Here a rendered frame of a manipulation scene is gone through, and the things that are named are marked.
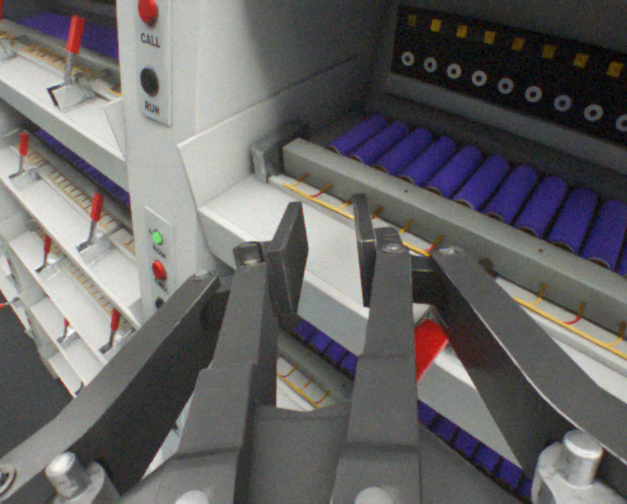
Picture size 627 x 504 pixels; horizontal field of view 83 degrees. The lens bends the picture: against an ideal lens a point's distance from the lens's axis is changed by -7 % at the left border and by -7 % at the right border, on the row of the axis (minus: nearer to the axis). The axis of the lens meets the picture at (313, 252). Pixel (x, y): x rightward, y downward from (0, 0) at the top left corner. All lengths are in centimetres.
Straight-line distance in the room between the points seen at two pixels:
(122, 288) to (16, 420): 85
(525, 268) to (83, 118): 41
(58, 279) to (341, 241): 71
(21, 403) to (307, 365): 107
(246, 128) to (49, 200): 50
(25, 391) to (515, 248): 131
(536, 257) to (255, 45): 21
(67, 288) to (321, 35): 68
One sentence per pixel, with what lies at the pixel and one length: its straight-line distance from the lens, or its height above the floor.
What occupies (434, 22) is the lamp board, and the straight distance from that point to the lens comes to 33.
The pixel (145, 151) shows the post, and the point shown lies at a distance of 32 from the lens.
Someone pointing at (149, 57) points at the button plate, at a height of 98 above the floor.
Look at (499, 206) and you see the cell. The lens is 25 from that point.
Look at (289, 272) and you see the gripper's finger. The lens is 15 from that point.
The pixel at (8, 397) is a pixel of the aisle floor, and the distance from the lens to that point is 137.
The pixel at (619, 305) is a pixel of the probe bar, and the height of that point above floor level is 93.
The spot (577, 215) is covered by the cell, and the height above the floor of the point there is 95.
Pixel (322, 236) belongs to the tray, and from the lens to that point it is 24.
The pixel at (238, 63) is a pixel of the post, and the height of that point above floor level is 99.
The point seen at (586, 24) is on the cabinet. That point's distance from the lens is 35.
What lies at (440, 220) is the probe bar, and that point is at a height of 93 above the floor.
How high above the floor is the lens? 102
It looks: 33 degrees down
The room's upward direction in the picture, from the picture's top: 12 degrees clockwise
